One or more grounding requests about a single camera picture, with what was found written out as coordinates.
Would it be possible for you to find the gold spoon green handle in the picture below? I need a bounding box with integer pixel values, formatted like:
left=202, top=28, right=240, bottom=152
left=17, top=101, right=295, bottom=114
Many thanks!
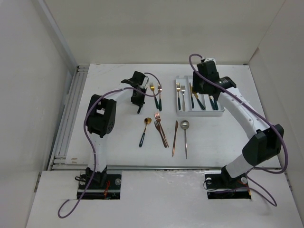
left=209, top=96, right=215, bottom=110
left=139, top=117, right=152, bottom=147
left=214, top=99, right=219, bottom=110

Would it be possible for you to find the silver fork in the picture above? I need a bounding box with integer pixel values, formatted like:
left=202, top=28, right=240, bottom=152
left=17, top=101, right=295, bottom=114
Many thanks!
left=181, top=85, right=186, bottom=112

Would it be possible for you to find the gold fork green handle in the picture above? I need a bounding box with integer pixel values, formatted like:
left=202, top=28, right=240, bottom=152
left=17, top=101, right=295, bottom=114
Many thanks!
left=176, top=83, right=181, bottom=110
left=158, top=84, right=162, bottom=111
left=149, top=82, right=159, bottom=109

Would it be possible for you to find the rose gold knife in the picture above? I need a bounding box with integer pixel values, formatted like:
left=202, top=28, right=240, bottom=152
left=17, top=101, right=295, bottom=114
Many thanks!
left=172, top=120, right=179, bottom=157

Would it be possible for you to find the silver slotted spoon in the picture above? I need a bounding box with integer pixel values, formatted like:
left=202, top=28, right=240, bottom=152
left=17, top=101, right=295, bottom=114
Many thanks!
left=180, top=120, right=190, bottom=159

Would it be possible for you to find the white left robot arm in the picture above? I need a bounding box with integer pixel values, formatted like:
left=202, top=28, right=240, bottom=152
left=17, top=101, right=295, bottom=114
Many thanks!
left=85, top=71, right=149, bottom=189

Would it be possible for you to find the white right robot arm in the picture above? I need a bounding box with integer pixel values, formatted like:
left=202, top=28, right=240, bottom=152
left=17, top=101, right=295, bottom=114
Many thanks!
left=193, top=59, right=284, bottom=188

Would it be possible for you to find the rose gold fork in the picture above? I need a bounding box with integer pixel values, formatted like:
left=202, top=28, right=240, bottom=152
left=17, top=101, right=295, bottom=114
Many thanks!
left=154, top=121, right=167, bottom=148
left=154, top=112, right=169, bottom=147

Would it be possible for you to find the white three-compartment cutlery tray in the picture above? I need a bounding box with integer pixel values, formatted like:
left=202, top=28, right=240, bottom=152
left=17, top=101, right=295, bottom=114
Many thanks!
left=175, top=76, right=225, bottom=117

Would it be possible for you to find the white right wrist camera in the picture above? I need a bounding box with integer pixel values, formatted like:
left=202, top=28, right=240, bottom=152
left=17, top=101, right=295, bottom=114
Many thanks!
left=201, top=57, right=216, bottom=64

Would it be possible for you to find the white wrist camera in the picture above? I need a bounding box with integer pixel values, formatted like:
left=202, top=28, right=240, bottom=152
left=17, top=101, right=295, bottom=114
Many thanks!
left=201, top=57, right=216, bottom=64
left=141, top=76, right=150, bottom=89

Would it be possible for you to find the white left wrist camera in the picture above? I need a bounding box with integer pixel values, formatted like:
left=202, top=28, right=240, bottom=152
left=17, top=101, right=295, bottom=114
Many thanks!
left=141, top=76, right=150, bottom=89

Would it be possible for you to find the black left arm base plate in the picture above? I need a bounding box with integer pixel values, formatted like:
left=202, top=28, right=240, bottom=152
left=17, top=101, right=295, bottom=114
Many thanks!
left=75, top=171, right=122, bottom=200

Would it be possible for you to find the aluminium rail frame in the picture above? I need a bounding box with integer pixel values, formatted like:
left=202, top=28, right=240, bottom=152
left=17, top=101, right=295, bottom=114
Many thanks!
left=46, top=65, right=89, bottom=171

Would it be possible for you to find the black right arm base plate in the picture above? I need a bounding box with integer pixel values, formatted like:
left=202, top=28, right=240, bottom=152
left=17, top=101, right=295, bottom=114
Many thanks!
left=204, top=172, right=251, bottom=200

